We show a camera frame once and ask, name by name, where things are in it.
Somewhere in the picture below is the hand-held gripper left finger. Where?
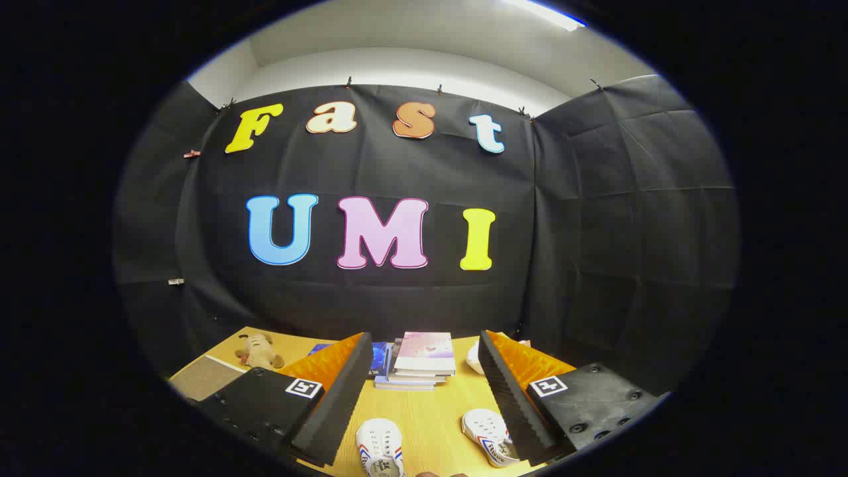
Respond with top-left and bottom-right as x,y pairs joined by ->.
199,331 -> 375,468

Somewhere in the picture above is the beige fabric storage box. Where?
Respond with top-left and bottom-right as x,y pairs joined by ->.
169,354 -> 247,402

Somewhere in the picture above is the grey book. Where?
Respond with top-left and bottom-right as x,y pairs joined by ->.
386,338 -> 456,384

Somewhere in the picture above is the dark blue book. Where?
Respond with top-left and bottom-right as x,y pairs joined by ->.
308,341 -> 389,377

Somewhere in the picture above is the tan plush dog toy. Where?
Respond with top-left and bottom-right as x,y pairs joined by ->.
235,333 -> 286,370

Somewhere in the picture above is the ceiling light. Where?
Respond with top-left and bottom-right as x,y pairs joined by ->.
510,0 -> 587,31

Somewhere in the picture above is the white canvas shoe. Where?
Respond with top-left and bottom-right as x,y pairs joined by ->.
356,417 -> 406,477
460,408 -> 521,468

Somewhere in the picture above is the white plush toy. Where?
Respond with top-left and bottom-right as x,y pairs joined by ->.
466,335 -> 531,375

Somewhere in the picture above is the black backdrop cloth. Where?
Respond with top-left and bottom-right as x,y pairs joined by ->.
113,74 -> 739,398

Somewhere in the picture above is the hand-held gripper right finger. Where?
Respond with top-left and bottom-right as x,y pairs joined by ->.
477,329 -> 663,468

